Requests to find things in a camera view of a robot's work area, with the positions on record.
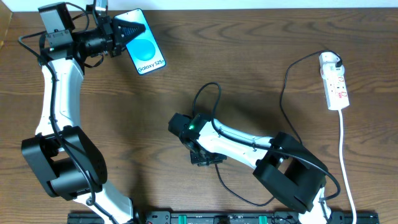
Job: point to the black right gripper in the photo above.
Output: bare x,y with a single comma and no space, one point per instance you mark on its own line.
206,157

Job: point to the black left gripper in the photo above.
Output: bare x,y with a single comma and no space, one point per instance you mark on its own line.
109,35

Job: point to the blue Galaxy smartphone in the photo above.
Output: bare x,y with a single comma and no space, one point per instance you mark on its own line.
143,49

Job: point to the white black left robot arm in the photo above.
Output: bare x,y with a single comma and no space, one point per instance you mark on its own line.
63,158

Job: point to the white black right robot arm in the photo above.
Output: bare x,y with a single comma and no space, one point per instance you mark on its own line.
289,171

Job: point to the white charger adapter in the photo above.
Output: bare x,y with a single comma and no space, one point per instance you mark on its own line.
330,70

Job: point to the white power strip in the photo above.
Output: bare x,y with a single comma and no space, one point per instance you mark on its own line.
335,89

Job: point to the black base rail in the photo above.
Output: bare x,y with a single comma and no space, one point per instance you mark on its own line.
164,217

